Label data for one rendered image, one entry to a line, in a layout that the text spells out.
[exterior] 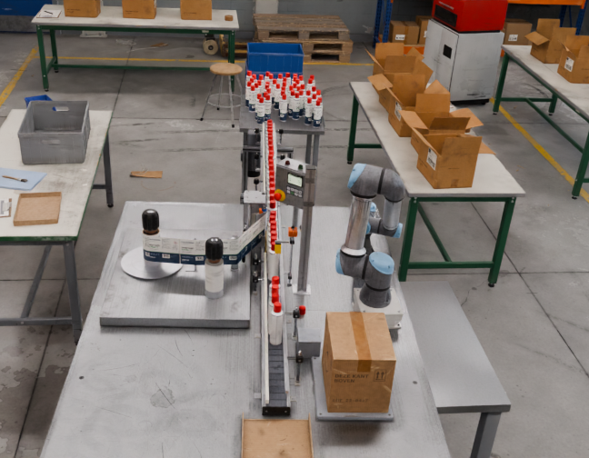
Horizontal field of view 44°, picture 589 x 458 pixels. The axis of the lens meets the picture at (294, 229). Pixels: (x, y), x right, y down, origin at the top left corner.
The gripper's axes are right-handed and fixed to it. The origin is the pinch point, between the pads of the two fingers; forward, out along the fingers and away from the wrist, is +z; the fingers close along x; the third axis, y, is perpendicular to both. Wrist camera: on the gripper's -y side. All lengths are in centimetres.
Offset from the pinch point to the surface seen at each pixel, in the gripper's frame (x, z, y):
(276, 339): 50, -4, -62
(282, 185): 44, -50, -7
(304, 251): 33.0, -18.5, -14.2
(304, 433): 43, 4, -109
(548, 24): -279, -19, 422
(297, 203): 37, -44, -13
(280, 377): 50, -1, -82
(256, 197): 53, -26, 26
